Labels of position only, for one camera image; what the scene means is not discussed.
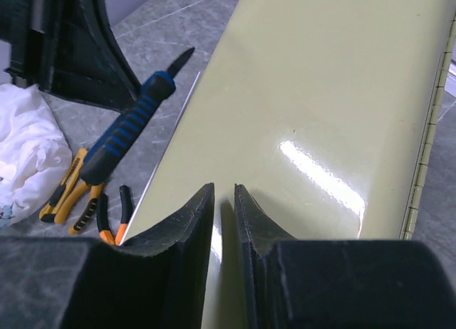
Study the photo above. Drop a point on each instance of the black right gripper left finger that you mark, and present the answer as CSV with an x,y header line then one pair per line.
x,y
156,279

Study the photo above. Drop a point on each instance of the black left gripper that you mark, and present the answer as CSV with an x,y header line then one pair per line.
x,y
67,49

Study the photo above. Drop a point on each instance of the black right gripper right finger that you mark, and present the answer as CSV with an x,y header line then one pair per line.
x,y
291,283

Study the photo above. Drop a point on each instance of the blue handled pliers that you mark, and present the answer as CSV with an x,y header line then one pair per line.
x,y
115,142

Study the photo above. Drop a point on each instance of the green metal drawer cabinet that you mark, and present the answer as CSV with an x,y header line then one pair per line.
x,y
325,110

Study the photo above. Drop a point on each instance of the orange black pliers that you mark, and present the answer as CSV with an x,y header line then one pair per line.
x,y
112,222

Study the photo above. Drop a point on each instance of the yellow black pliers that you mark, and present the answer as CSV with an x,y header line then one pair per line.
x,y
84,195

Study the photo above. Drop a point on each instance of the white cloth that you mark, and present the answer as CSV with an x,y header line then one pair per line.
x,y
35,155

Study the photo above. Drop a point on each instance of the yellow utility knife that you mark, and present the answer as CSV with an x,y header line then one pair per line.
x,y
53,211

